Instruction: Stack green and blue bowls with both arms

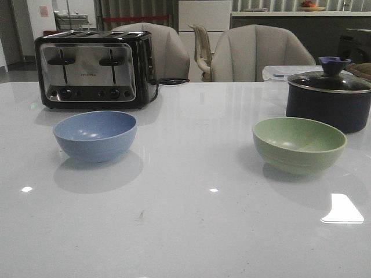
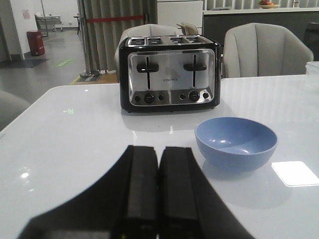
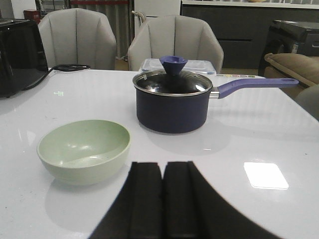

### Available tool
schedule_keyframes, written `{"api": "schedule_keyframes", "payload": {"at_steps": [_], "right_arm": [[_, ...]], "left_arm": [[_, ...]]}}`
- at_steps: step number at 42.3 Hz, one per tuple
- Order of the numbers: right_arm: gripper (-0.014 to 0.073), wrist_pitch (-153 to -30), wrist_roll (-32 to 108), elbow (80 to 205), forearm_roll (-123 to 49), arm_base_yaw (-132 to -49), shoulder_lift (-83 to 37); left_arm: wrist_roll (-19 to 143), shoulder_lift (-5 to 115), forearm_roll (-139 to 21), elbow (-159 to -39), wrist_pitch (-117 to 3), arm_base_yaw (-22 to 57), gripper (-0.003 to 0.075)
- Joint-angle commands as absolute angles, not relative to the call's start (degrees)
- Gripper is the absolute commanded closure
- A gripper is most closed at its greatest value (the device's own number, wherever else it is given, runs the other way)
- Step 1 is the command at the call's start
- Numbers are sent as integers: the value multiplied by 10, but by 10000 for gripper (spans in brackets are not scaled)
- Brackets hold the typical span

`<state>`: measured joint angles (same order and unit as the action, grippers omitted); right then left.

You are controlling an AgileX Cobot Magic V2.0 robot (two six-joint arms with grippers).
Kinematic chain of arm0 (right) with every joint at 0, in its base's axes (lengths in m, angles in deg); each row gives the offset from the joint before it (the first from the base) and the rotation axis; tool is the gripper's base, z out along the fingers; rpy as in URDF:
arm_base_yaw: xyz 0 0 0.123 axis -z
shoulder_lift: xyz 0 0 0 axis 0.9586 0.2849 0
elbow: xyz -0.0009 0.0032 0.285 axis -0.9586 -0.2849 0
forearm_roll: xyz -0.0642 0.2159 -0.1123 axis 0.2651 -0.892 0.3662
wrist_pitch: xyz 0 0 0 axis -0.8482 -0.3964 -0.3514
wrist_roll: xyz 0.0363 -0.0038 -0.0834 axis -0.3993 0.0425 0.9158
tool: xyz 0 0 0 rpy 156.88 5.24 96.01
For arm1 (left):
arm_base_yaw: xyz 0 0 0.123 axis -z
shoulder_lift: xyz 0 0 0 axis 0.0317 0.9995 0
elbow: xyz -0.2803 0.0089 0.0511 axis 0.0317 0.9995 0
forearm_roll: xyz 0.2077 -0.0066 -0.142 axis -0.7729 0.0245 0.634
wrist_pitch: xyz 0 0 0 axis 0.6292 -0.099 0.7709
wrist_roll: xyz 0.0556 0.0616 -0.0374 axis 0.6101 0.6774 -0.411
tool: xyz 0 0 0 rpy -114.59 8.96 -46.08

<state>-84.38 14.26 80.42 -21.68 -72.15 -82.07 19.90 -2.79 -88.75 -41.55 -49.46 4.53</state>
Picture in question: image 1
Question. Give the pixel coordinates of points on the cream plastic chair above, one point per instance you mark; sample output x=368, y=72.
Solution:
x=202, y=51

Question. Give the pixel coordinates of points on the black and chrome toaster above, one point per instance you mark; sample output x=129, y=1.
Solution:
x=96, y=69

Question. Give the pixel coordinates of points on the beige armchair right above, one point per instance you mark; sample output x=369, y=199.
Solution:
x=242, y=53

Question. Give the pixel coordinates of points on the clear plastic storage container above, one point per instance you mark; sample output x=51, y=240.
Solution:
x=302, y=72

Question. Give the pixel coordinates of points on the beige armchair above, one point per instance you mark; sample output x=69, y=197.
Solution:
x=171, y=60
x=242, y=53

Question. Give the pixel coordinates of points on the green bowl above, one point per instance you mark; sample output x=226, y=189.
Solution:
x=297, y=145

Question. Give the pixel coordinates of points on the dark blue saucepan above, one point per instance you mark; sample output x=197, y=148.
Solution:
x=346, y=112

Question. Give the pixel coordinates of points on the white cabinet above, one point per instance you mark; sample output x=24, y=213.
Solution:
x=213, y=15

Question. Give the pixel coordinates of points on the glass pot lid blue knob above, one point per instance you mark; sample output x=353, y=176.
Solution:
x=332, y=66

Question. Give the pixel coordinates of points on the beige armchair left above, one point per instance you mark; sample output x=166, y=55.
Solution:
x=171, y=60

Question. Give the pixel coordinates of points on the fruit plate on counter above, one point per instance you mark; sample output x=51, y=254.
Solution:
x=309, y=6

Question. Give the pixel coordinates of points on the blue bowl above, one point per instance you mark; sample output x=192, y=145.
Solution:
x=96, y=136

